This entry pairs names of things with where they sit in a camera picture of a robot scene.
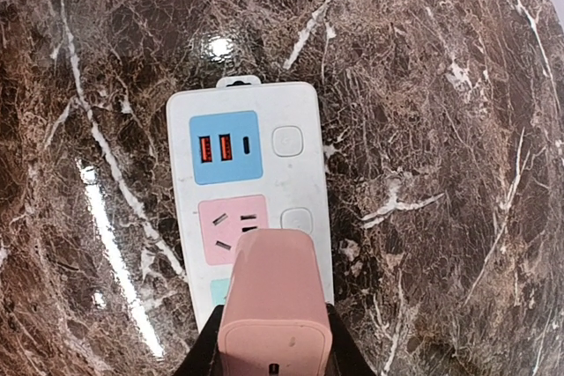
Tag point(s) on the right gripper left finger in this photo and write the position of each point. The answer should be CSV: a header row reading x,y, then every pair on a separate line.
x,y
203,358

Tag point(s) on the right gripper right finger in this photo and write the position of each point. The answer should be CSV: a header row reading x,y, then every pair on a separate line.
x,y
345,357

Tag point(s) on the small pink charger plug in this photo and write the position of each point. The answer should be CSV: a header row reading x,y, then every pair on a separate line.
x,y
275,320

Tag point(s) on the white multicolour power strip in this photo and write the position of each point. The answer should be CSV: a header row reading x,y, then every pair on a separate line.
x,y
245,155

